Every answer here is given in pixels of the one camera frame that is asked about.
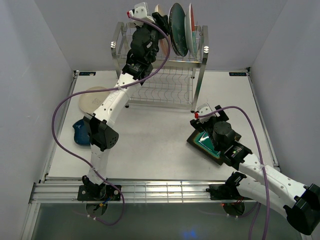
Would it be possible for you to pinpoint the right corner table label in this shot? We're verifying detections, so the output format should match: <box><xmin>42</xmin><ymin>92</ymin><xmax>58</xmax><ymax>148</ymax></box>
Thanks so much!
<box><xmin>229</xmin><ymin>72</ymin><xmax>247</xmax><ymax>77</ymax></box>

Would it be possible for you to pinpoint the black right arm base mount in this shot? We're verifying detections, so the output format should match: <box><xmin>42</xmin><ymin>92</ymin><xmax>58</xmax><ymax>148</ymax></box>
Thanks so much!
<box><xmin>205</xmin><ymin>184</ymin><xmax>241</xmax><ymax>200</ymax></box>

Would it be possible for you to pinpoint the two-tier steel dish rack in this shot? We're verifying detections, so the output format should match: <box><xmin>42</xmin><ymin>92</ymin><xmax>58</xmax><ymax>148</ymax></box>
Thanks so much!
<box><xmin>110</xmin><ymin>22</ymin><xmax>209</xmax><ymax>112</ymax></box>

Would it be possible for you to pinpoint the dark blue leaf-shaped dish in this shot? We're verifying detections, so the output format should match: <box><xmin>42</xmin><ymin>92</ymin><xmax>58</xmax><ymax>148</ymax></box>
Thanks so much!
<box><xmin>72</xmin><ymin>119</ymin><xmax>91</xmax><ymax>146</ymax></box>

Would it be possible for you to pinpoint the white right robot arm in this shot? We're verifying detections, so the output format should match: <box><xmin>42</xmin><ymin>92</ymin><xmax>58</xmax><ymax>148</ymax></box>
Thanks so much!
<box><xmin>190</xmin><ymin>103</ymin><xmax>320</xmax><ymax>236</ymax></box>

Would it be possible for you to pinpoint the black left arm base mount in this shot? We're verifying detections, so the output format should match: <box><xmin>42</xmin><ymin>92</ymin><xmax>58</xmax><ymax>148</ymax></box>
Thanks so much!
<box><xmin>77</xmin><ymin>185</ymin><xmax>121</xmax><ymax>202</ymax></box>

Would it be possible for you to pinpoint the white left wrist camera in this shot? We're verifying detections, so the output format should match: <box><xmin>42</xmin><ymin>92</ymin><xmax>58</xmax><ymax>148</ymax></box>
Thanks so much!
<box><xmin>127</xmin><ymin>2</ymin><xmax>155</xmax><ymax>24</ymax></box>

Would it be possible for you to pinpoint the cream round plate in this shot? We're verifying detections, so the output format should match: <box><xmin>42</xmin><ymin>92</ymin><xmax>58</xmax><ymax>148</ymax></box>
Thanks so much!
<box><xmin>78</xmin><ymin>91</ymin><xmax>110</xmax><ymax>114</ymax></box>

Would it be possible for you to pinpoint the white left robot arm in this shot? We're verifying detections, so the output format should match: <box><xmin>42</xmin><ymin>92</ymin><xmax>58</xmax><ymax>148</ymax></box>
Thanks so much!
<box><xmin>82</xmin><ymin>10</ymin><xmax>170</xmax><ymax>200</ymax></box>

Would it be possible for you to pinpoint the red and teal floral plate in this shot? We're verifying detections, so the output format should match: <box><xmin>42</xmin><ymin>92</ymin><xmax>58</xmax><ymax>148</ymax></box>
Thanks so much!
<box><xmin>184</xmin><ymin>3</ymin><xmax>197</xmax><ymax>58</ymax></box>

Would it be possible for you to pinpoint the cream and pink plate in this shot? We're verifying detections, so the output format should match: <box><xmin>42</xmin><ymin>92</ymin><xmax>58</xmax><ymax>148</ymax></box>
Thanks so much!
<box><xmin>154</xmin><ymin>4</ymin><xmax>169</xmax><ymax>56</ymax></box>

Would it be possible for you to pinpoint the dark teal floral plate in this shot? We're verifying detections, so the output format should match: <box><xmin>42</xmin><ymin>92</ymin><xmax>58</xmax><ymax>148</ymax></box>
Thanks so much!
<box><xmin>168</xmin><ymin>2</ymin><xmax>188</xmax><ymax>57</ymax></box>

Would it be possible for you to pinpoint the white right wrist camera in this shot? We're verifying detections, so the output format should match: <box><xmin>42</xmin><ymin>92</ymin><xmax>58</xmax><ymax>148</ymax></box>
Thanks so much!
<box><xmin>194</xmin><ymin>103</ymin><xmax>213</xmax><ymax>123</ymax></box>

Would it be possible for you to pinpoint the left corner table label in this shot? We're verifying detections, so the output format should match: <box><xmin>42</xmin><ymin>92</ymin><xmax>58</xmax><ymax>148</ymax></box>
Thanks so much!
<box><xmin>78</xmin><ymin>71</ymin><xmax>96</xmax><ymax>76</ymax></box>

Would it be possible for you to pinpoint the corner table label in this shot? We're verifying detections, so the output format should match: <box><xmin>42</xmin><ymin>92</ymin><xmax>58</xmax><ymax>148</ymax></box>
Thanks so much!
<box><xmin>229</xmin><ymin>72</ymin><xmax>247</xmax><ymax>77</ymax></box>
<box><xmin>78</xmin><ymin>71</ymin><xmax>96</xmax><ymax>76</ymax></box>

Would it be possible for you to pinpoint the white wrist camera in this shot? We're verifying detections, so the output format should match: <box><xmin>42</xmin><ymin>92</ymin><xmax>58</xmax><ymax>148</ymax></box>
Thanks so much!
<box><xmin>194</xmin><ymin>103</ymin><xmax>213</xmax><ymax>123</ymax></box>
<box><xmin>127</xmin><ymin>2</ymin><xmax>155</xmax><ymax>24</ymax></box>

